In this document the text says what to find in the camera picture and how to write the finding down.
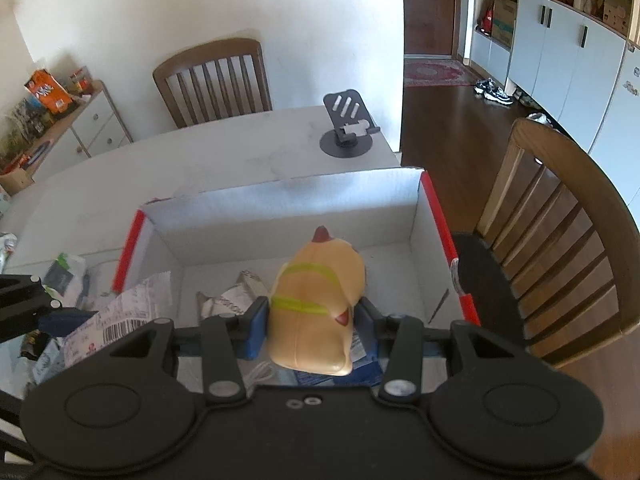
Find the white drawer sideboard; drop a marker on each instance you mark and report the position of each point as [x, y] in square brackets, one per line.
[95, 125]

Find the red figure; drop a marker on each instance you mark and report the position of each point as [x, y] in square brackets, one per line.
[485, 21]

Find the curved-back wooden chair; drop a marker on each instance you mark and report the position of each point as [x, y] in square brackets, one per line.
[550, 145]

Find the white green pouch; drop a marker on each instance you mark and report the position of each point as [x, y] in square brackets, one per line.
[65, 280]

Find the grey phone stand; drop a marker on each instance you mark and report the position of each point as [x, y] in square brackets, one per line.
[345, 147]

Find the dark sneaker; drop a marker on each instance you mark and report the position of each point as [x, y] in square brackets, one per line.
[485, 87]
[500, 96]

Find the white low cabinet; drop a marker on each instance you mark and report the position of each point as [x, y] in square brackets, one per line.
[487, 55]

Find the crumpled clear wrapper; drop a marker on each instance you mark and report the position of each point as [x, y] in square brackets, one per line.
[7, 252]

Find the white barcode packet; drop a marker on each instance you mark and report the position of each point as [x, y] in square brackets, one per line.
[125, 310]

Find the brown door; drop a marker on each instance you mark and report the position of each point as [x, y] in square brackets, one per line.
[430, 10]

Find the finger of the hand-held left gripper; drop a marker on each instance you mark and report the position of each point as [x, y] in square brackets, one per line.
[65, 322]

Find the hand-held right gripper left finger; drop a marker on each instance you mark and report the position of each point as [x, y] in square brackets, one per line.
[256, 330]

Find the white red-edged cardboard box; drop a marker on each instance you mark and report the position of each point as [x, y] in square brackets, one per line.
[300, 210]

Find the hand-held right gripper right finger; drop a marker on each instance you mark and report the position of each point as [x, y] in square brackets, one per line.
[367, 325]

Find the white cabinet row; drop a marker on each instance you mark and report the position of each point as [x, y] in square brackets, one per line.
[565, 60]

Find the yellow chick toy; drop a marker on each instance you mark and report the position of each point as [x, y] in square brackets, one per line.
[315, 310]

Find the red patterned rug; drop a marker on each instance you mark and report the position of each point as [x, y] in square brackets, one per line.
[435, 72]

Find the dark snack packet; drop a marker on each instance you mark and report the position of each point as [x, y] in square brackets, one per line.
[35, 345]

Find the orange snack bag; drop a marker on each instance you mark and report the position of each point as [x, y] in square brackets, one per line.
[47, 92]

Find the straight-backed wooden chair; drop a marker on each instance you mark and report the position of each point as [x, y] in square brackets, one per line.
[210, 52]

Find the pale blue packet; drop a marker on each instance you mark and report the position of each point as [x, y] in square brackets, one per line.
[47, 365]

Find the small cardboard box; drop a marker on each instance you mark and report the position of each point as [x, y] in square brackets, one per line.
[15, 180]

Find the gold snack packet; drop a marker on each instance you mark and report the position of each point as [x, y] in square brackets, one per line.
[225, 302]

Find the cardboard carton with green print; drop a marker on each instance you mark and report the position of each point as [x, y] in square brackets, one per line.
[505, 20]

